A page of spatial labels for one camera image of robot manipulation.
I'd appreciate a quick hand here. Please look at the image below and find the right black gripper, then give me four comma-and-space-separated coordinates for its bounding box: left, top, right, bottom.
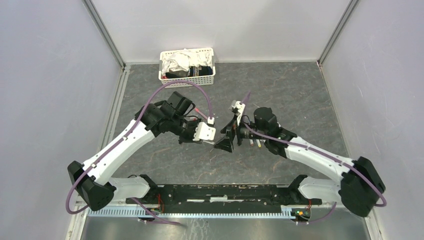
213, 113, 268, 153

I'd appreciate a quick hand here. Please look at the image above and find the white plastic basket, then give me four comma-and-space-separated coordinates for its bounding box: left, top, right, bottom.
158, 47, 216, 86

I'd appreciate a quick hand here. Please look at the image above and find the slotted cable duct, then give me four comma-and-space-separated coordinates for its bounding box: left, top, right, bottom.
86, 206, 294, 220

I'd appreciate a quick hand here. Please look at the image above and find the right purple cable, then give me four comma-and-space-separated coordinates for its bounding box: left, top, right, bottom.
241, 91, 388, 225

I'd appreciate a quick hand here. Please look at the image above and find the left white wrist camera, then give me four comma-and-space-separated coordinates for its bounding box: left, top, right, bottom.
192, 119, 216, 142

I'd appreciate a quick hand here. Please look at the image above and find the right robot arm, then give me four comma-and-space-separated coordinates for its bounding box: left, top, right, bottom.
214, 107, 387, 217

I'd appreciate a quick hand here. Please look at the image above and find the white cloth in basket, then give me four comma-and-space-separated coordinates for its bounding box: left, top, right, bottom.
159, 47, 214, 74

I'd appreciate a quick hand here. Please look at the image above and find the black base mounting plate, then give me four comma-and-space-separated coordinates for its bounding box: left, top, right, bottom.
138, 184, 323, 214

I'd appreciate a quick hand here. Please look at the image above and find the black striped cloth in basket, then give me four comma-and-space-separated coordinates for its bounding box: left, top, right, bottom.
164, 65, 214, 79

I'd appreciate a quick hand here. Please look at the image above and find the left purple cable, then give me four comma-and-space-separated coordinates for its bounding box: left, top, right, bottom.
65, 80, 215, 226

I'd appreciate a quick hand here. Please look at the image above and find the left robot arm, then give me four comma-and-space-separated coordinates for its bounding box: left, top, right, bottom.
67, 91, 215, 211

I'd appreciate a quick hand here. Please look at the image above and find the purple cable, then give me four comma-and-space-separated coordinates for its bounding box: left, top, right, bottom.
65, 80, 215, 226
241, 91, 388, 225

